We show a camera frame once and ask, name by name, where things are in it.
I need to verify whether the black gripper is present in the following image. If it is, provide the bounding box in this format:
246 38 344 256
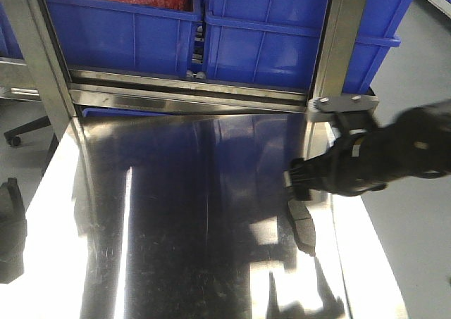
284 95 413 201

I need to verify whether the brake pad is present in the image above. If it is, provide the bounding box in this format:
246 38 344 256
1 177 27 284
288 199 316 257

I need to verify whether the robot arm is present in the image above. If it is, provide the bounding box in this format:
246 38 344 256
284 95 450 201

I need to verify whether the right blue plastic bin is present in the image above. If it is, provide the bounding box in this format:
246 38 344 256
204 0 413 94

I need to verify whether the blue plastic bin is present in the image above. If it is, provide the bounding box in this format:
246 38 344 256
45 0 202 77
204 0 413 94

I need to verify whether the left blue plastic bin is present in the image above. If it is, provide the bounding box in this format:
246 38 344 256
45 0 202 77

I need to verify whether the far left blue bin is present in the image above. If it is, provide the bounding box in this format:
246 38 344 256
0 6 23 59

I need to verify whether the stainless steel rack frame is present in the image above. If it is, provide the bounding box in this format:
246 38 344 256
1 0 367 137

